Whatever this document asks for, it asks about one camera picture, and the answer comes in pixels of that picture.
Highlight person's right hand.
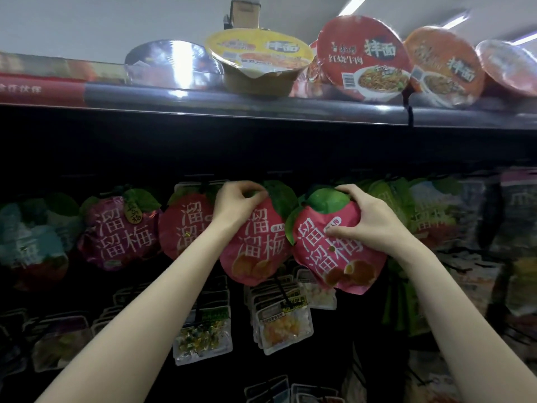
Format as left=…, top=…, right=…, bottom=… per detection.
left=326, top=184, right=421, bottom=264

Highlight person's left hand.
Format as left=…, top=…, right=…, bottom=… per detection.
left=210, top=180, right=270, bottom=240

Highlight green snack pouch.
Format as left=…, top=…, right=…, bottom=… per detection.
left=381, top=273, right=429, bottom=336

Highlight clear white candy packets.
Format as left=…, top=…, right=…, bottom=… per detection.
left=243, top=277, right=338, bottom=311

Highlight clear yellow-label candy bag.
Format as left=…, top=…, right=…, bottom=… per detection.
left=252, top=289, right=315, bottom=356

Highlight clear green candy packets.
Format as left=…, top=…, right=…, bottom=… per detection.
left=172, top=306, right=234, bottom=366

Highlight white yellow banana-chip snack bag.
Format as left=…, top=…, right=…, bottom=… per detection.
left=506, top=256, right=537, bottom=317

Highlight white red-label snack bag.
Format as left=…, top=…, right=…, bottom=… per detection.
left=407, top=348, right=463, bottom=403

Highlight row of small clear pouches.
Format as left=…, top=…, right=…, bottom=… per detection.
left=243, top=375, right=341, bottom=403

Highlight large teal round snack bag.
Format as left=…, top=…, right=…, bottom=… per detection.
left=0, top=193, right=81, bottom=286

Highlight clear mixed candy packets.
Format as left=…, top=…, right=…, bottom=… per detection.
left=29, top=315, right=93, bottom=373

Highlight person's right forearm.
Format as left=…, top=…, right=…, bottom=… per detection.
left=403, top=247, right=537, bottom=403

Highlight person's left forearm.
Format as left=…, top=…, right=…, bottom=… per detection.
left=37, top=226, right=244, bottom=403

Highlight yellow lidded bowl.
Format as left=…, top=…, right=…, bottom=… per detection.
left=205, top=27, right=317, bottom=99

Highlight red noodle packet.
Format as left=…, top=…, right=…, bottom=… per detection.
left=314, top=15, right=414, bottom=103

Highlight orange noodle bowl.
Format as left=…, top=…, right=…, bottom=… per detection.
left=405, top=26, right=486, bottom=108

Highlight brown box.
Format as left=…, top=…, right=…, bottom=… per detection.
left=225, top=0, right=263, bottom=30

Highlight red lidded noodle bowl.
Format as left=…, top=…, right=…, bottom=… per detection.
left=475, top=39, right=537, bottom=99

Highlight ceiling light tube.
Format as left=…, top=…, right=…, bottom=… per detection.
left=338, top=0, right=370, bottom=17

